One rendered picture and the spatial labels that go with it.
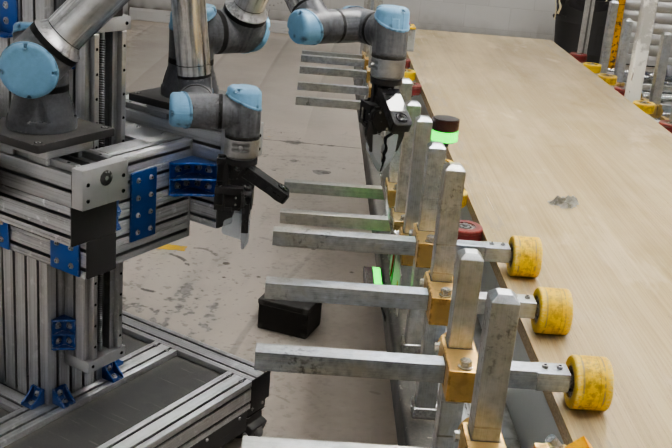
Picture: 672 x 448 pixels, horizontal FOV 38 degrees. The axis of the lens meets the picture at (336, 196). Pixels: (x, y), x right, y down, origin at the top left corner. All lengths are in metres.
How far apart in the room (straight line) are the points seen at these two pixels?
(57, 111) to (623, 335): 1.25
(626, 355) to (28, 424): 1.56
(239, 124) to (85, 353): 0.87
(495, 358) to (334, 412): 2.00
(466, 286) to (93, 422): 1.48
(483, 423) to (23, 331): 1.69
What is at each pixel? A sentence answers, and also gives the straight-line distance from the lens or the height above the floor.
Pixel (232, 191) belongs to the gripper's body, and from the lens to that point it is 2.13.
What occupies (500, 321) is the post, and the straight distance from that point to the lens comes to 1.21.
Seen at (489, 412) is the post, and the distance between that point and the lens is 1.27.
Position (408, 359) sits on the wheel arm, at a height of 0.96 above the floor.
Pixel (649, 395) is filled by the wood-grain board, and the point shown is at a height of 0.90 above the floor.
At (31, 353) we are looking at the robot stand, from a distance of 2.74.
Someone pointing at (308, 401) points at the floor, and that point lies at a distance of 3.25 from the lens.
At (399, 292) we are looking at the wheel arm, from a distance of 1.69.
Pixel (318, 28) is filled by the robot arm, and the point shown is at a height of 1.31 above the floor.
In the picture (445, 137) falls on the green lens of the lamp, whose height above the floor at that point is 1.10.
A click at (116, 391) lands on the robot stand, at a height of 0.21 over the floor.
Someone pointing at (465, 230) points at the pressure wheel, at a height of 0.91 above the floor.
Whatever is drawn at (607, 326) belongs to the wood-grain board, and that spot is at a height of 0.90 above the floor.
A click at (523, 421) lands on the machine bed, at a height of 0.67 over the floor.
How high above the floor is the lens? 1.63
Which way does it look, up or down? 18 degrees down
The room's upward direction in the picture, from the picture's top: 5 degrees clockwise
